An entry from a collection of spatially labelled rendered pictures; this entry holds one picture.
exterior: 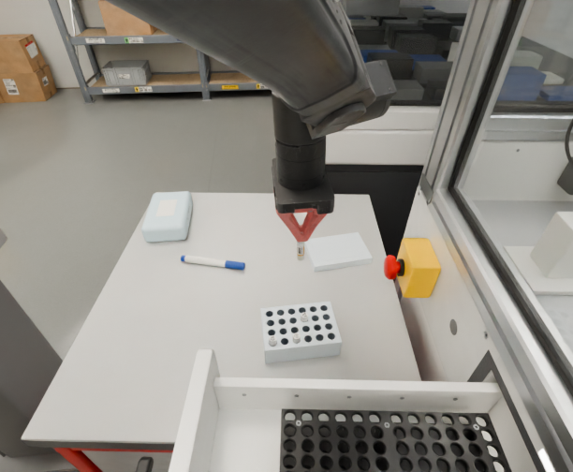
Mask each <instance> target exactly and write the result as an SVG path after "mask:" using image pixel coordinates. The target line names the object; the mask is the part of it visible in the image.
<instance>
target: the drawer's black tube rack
mask: <svg viewBox="0 0 573 472"><path fill-rule="evenodd" d="M305 413H308V414H310V415H311V416H312V420H302V418H301V417H302V415H303V414H305ZM320 414H326V415H327V416H328V417H329V420H328V421H323V420H319V418H318V416H319V415H320ZM338 414H342V415H344V416H345V421H337V420H336V419H335V416H336V415H338ZM356 414H357V415H360V416H361V417H362V421H353V419H352V417H353V415H356ZM371 415H376V416H377V417H378V418H379V422H371V421H370V419H369V417H370V416H371ZM393 415H395V416H398V417H399V418H400V420H401V422H392V420H391V416H393ZM408 416H414V417H415V418H416V419H417V420H418V423H410V422H409V420H408ZM426 416H430V417H432V418H433V419H434V423H427V422H426V420H425V417H426ZM444 416H445V417H448V418H450V420H451V422H452V424H451V423H444V422H443V421H442V417H444ZM459 417H464V418H466V419H467V420H468V422H469V424H461V423H460V421H459ZM476 417H480V418H482V419H484V420H485V422H486V426H481V425H479V424H478V422H477V420H476ZM296 424H297V425H298V426H299V472H497V471H496V470H495V467H494V464H493V462H497V463H499V464H500V465H501V466H502V467H503V468H504V472H512V471H511V469H510V466H509V464H508V461H507V457H506V455H505V453H504V451H503V448H502V446H501V443H500V441H499V438H498V436H497V433H496V432H495V429H494V427H493V425H492V421H491V418H490V416H489V413H460V412H416V411H373V410H329V409H299V420H297V421H296ZM482 431H485V432H487V433H488V434H490V436H491V438H492V441H488V440H486V439H484V437H483V434H482V433H481V432H482ZM487 446H491V447H493V448H495V450H496V451H497V457H493V456H491V455H490V453H489V450H488V448H487Z"/></svg>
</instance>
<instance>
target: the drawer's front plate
mask: <svg viewBox="0 0 573 472"><path fill-rule="evenodd" d="M216 377H220V374H219V370H218V366H217V361H216V357H215V354H214V350H213V349H205V348H200V349H199V350H198V352H197V356H196V359H195V363H194V367H193V372H192V376H191V379H190V383H189V387H188V392H187V395H186V399H185V403H184V411H183V415H182V418H181V422H180V426H179V430H178V434H177V438H176V442H175V446H174V450H173V454H172V458H171V462H170V466H169V472H209V469H210V463H211V458H212V452H213V441H214V435H215V429H216V423H217V418H218V412H219V409H220V408H219V405H218V402H217V398H216V395H215V391H214V388H213V383H214V379H215V378H216Z"/></svg>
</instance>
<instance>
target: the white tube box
mask: <svg viewBox="0 0 573 472"><path fill-rule="evenodd" d="M260 312H261V324H262V334H263V345H264V355H265V363H273V362H280V361H295V360H304V359H312V358H320V357H328V356H335V355H340V351H341V345H342V340H341V336H340V333H339V330H338V327H337V323H336V320H335V316H334V313H333V310H332V306H331V302H313V303H304V304H294V305H285V306H276V307H267V308H260ZM301 313H307V314H308V320H307V322H301ZM294 333H298V334H299V335H300V336H301V340H300V342H299V343H298V344H294V343H293V334H294ZM272 335H274V336H275V337H276V341H277V342H276V346H274V347H271V346H270V344H269V337H270V336H272Z"/></svg>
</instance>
